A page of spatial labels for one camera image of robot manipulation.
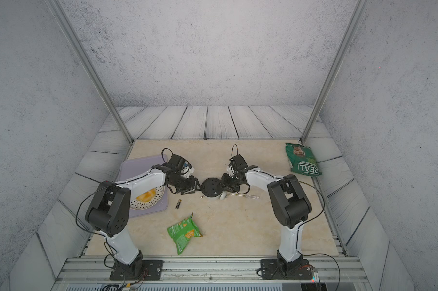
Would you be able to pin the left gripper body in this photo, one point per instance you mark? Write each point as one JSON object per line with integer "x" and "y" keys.
{"x": 184, "y": 184}

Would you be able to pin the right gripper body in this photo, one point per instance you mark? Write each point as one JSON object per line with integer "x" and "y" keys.
{"x": 230, "y": 183}

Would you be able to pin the black gold AA battery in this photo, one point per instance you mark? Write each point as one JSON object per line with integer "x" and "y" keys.
{"x": 178, "y": 203}

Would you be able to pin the white twin-bell alarm clock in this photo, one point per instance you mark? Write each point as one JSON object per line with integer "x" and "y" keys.
{"x": 212, "y": 189}

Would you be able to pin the clear handle screwdriver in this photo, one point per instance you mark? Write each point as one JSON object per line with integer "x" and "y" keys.
{"x": 253, "y": 197}

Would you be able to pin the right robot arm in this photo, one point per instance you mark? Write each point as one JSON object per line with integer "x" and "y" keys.
{"x": 290, "y": 205}

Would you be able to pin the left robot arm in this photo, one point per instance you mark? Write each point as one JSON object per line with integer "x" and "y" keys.
{"x": 109, "y": 210}

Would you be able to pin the yellow pastry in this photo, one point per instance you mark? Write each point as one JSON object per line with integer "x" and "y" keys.
{"x": 147, "y": 196}

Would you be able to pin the patterned plate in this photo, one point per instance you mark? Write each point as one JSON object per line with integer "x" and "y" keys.
{"x": 134, "y": 204}

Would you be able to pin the purple tray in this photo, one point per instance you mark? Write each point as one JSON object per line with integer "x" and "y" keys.
{"x": 131, "y": 168}

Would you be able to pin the light green snack bag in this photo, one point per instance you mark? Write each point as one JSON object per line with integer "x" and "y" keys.
{"x": 183, "y": 232}

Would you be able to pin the dark green food bag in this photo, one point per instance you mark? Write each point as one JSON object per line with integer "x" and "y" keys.
{"x": 302, "y": 160}

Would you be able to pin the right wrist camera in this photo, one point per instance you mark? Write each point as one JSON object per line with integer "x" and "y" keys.
{"x": 232, "y": 168}

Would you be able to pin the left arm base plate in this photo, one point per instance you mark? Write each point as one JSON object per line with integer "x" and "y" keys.
{"x": 146, "y": 269}

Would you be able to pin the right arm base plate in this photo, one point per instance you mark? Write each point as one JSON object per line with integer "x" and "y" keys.
{"x": 275, "y": 269}

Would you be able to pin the aluminium front rail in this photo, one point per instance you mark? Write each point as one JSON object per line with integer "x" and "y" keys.
{"x": 338, "y": 273}

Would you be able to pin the left aluminium corner post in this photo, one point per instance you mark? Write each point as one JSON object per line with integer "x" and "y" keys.
{"x": 70, "y": 34}

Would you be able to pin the aluminium corner post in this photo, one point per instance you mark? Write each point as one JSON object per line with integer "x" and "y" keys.
{"x": 343, "y": 48}
{"x": 70, "y": 34}

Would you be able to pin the right aluminium corner post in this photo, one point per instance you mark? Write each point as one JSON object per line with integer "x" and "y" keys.
{"x": 343, "y": 48}

